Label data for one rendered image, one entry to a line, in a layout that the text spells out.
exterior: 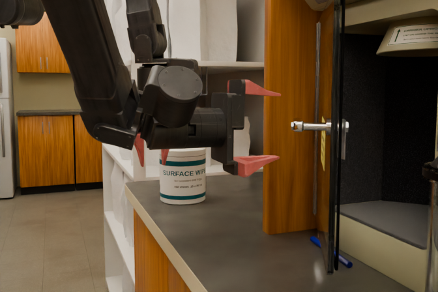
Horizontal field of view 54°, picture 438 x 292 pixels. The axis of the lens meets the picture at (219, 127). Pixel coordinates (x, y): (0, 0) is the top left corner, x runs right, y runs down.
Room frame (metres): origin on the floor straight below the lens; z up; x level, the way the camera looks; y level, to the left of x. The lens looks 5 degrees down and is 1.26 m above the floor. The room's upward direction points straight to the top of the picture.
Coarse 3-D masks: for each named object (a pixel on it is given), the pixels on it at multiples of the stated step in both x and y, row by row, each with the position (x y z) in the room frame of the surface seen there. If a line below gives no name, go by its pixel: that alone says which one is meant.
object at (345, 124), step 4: (344, 120) 0.61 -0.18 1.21; (344, 124) 0.61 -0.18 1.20; (348, 124) 0.61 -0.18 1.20; (344, 128) 0.61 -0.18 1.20; (348, 128) 0.61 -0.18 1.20; (344, 132) 0.61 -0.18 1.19; (344, 136) 0.61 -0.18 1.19; (344, 140) 0.61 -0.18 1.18; (344, 144) 0.61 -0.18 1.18; (344, 148) 0.61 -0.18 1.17; (344, 152) 0.61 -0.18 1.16; (344, 156) 0.61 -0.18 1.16
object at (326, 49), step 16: (336, 0) 0.58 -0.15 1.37; (336, 16) 0.58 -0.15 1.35; (320, 32) 0.83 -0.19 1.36; (336, 32) 0.58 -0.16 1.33; (320, 48) 0.82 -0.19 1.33; (336, 48) 0.58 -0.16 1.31; (320, 64) 0.81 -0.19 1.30; (336, 64) 0.58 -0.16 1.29; (320, 80) 0.80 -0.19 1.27; (336, 80) 0.58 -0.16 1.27; (320, 96) 0.79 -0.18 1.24; (336, 96) 0.58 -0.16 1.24; (320, 112) 0.78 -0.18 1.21; (336, 112) 0.58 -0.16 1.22; (336, 128) 0.58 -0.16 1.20; (320, 144) 0.77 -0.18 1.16; (320, 160) 0.76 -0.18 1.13; (320, 176) 0.75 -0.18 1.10; (320, 192) 0.74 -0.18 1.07; (320, 208) 0.73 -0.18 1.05; (320, 224) 0.73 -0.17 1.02; (320, 240) 0.72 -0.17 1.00
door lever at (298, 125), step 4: (296, 120) 0.65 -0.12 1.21; (300, 120) 0.65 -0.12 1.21; (292, 124) 0.63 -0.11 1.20; (296, 124) 0.62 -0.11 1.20; (300, 124) 0.62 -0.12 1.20; (304, 124) 0.63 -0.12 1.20; (308, 124) 0.62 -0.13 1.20; (312, 124) 0.62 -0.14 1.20; (316, 124) 0.62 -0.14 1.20; (320, 124) 0.62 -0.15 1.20; (324, 124) 0.62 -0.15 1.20; (292, 128) 0.63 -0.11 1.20; (296, 128) 0.62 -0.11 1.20; (300, 128) 0.62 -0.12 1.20; (304, 128) 0.63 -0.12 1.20; (308, 128) 0.62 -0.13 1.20; (312, 128) 0.62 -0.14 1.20; (316, 128) 0.62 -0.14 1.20; (320, 128) 0.62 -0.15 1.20; (324, 128) 0.62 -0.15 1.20
